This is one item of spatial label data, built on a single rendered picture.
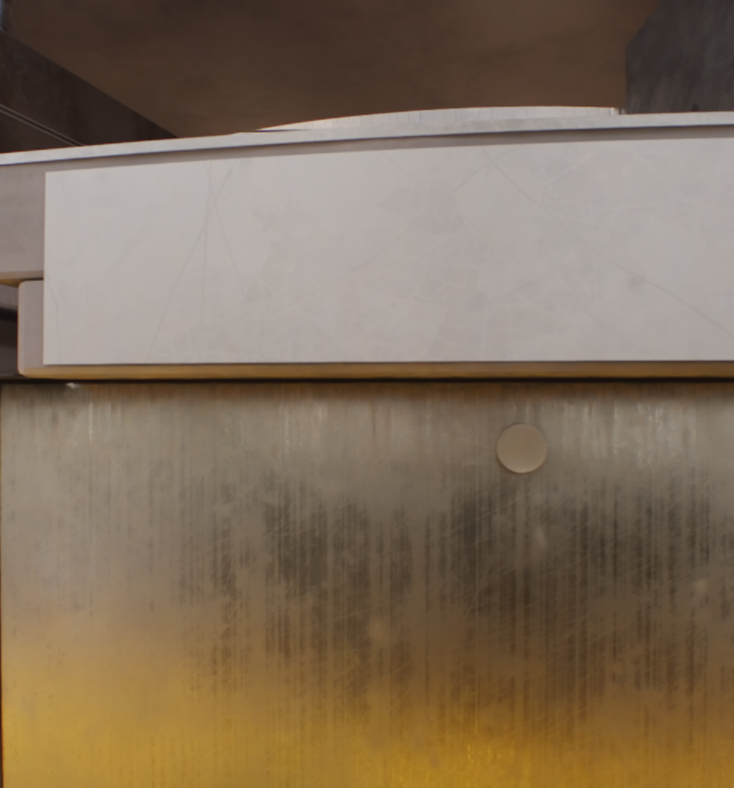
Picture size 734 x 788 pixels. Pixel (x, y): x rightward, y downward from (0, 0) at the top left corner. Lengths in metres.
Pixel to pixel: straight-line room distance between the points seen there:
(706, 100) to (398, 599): 0.62
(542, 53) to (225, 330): 1.13
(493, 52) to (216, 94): 0.55
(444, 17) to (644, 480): 1.01
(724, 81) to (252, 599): 0.63
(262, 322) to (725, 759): 0.20
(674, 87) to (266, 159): 0.64
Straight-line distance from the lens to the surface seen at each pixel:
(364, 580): 0.22
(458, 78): 1.34
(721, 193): 0.21
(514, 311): 0.18
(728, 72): 0.72
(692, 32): 0.79
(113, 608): 0.25
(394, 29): 1.19
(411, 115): 4.32
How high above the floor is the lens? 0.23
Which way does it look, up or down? level
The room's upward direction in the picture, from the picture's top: straight up
